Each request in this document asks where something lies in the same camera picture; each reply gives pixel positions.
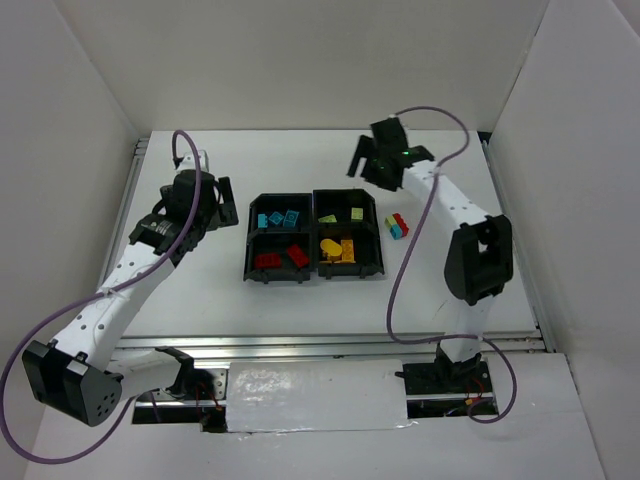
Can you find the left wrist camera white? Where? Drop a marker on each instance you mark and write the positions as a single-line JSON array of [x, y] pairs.
[[189, 161]]

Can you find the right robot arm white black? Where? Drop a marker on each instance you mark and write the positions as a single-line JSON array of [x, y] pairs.
[[479, 260]]

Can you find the orange flat lego plate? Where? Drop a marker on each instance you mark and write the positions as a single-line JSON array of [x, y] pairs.
[[348, 252]]

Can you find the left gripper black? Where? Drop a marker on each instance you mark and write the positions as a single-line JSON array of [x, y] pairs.
[[220, 206]]

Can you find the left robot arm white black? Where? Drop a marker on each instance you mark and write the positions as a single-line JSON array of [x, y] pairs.
[[74, 372]]

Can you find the yellow rounded lego brick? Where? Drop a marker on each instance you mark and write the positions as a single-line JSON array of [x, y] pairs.
[[331, 250]]

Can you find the aluminium frame rail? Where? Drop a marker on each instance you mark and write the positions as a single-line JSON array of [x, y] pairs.
[[278, 348]]

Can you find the red flower lego brick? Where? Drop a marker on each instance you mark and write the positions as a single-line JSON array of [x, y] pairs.
[[267, 261]]

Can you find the lime lego tile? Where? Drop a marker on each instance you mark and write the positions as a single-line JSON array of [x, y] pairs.
[[328, 219]]

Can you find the red teal green lego stack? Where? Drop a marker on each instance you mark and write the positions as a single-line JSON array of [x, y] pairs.
[[396, 226]]

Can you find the teal rounded lego brick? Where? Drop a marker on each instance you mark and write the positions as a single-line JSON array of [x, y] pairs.
[[291, 218]]

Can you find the white foil covered board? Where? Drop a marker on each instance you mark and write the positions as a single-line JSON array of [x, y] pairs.
[[336, 395]]

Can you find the black four compartment tray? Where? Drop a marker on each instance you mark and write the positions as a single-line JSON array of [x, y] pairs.
[[309, 232]]

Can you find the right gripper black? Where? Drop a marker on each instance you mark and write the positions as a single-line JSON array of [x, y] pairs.
[[378, 157]]

